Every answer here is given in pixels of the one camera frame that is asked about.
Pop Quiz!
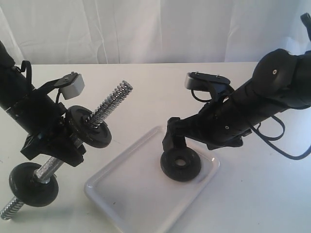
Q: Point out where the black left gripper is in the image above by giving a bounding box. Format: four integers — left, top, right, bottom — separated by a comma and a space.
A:
20, 89, 86, 167

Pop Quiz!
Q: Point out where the chrome threaded dumbbell bar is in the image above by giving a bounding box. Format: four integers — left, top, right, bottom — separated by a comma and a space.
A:
0, 81, 133, 220

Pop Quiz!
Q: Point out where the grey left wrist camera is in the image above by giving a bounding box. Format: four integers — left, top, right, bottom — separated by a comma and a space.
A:
51, 72, 85, 100

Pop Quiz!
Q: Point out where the black left camera cable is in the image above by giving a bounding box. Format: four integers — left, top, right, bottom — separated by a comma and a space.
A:
16, 60, 64, 107

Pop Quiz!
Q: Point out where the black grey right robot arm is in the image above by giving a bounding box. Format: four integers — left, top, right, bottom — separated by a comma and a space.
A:
162, 49, 311, 150

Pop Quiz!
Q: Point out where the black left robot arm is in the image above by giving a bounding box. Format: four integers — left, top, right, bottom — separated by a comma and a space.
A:
0, 44, 86, 167

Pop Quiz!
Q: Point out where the white rectangular plastic tray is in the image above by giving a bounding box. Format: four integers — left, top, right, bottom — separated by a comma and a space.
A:
85, 126, 220, 233

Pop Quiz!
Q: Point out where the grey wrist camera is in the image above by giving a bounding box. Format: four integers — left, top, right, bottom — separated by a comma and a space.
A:
51, 72, 85, 100
185, 72, 231, 99

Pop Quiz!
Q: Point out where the black weight plate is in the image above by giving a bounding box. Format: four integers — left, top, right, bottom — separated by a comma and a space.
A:
160, 147, 202, 182
65, 105, 112, 148
9, 162, 59, 207

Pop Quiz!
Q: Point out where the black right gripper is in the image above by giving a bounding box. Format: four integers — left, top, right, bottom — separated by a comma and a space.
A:
162, 100, 252, 152

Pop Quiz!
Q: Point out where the white backdrop curtain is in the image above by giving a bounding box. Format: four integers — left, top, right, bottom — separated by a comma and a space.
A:
0, 0, 311, 64

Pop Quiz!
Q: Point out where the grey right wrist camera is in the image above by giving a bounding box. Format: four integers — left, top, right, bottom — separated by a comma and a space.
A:
185, 72, 231, 99

